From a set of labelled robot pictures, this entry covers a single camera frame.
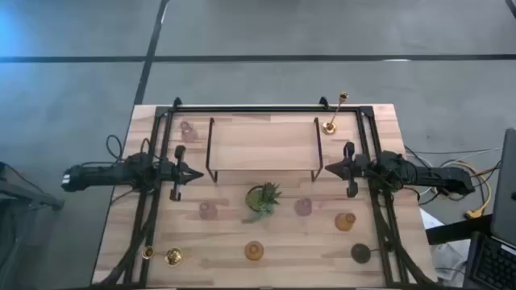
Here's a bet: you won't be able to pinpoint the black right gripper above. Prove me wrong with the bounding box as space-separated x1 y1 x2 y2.
324 141 371 199

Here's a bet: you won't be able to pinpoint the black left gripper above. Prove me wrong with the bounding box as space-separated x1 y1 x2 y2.
160 144 205 202

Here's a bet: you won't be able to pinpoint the pink glass candle holder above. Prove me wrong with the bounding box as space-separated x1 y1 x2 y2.
198 201 218 221
179 119 199 143
293 197 314 218

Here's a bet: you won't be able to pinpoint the tall brass candlestick holder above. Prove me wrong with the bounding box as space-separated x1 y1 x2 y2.
321 91 350 136
141 245 185 267

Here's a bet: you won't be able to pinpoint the amber glass candle holder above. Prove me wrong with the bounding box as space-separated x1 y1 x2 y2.
334 212 357 233
243 240 265 262

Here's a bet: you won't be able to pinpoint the tall black candlestick holder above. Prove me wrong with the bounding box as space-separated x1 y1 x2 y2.
350 240 395 265

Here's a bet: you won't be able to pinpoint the potted artificial succulent plant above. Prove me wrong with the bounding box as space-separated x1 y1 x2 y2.
240 181 283 225

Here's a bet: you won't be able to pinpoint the wooden shelf riser black legs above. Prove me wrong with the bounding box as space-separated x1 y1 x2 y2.
205 116 325 184

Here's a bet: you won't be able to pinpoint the white crumpled sheet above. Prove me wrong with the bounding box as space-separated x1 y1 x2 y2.
419 209 471 283

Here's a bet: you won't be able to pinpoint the dark metal stand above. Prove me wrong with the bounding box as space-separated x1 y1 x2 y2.
0 160 65 290

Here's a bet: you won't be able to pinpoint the dark laptop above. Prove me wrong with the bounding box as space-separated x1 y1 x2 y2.
463 127 516 290

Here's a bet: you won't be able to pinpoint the black metal rig frame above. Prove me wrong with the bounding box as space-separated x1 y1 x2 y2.
90 96 440 290

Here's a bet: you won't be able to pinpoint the yellow cable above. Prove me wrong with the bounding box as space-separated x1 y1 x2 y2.
455 160 493 221

